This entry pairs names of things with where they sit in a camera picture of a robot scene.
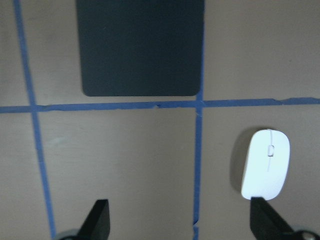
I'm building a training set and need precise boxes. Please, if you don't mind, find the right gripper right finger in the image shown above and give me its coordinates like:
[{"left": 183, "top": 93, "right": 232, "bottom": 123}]
[{"left": 249, "top": 197, "right": 300, "bottom": 240}]

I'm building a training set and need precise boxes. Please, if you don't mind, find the white computer mouse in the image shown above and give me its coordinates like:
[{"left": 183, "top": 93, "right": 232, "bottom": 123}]
[{"left": 240, "top": 129, "right": 291, "bottom": 201}]

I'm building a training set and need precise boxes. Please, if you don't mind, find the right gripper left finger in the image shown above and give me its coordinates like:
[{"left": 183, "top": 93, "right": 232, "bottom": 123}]
[{"left": 76, "top": 199, "right": 111, "bottom": 240}]

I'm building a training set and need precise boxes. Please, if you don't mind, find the black mousepad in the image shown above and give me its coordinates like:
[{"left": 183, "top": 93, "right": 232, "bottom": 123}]
[{"left": 75, "top": 0, "right": 205, "bottom": 97}]

